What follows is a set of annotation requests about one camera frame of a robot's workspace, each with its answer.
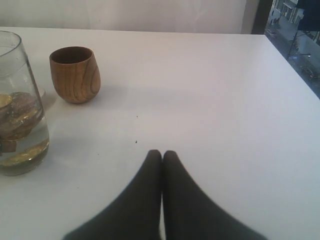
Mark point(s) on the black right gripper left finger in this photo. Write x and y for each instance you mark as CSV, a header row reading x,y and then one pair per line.
x,y
135,213

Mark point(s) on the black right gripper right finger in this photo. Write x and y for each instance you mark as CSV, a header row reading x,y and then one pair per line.
x,y
189,214

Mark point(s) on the clear plastic shaker cup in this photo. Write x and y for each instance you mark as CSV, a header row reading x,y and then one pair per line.
x,y
16,75

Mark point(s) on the brown wooden cup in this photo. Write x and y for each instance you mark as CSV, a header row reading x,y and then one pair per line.
x,y
75,74

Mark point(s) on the gold coin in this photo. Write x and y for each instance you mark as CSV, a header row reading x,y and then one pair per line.
x,y
5,100

